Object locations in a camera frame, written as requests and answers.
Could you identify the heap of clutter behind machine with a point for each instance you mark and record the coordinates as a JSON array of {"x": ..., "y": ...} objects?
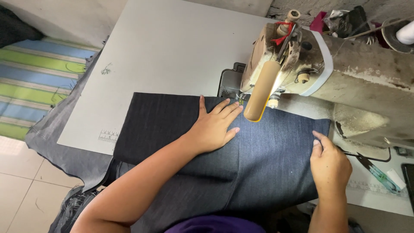
[{"x": 349, "y": 22}]

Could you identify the person's purple shirt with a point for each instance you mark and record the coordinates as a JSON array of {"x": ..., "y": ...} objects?
[{"x": 215, "y": 225}]

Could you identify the striped green blue mat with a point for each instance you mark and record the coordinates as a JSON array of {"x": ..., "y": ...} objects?
[{"x": 35, "y": 84}]

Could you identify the red thread tuft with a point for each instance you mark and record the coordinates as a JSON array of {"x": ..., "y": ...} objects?
[{"x": 282, "y": 32}]

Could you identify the white thread cone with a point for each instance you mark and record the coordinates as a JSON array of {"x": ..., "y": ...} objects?
[{"x": 406, "y": 34}]

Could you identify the person's left hand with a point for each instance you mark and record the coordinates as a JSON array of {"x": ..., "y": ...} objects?
[{"x": 212, "y": 129}]

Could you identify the dark blue denim fabric piece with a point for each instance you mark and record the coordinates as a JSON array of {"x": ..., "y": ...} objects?
[{"x": 258, "y": 161}]

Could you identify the tan machine lamp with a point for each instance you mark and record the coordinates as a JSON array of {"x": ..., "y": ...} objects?
[{"x": 261, "y": 92}]

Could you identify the dark cloth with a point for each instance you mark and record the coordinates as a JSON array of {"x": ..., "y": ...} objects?
[{"x": 17, "y": 27}]

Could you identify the black phone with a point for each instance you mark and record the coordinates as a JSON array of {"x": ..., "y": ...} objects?
[{"x": 408, "y": 183}]

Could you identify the grey denim fabric heap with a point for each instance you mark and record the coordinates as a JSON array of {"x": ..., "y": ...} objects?
[{"x": 64, "y": 152}]

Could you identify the beige industrial sewing machine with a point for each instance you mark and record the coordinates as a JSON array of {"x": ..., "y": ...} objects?
[{"x": 349, "y": 81}]

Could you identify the white chalk piece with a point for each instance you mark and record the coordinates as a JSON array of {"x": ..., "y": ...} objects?
[{"x": 396, "y": 178}]

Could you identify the person's right hand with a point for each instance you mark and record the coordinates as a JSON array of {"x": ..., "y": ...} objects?
[{"x": 330, "y": 165}]

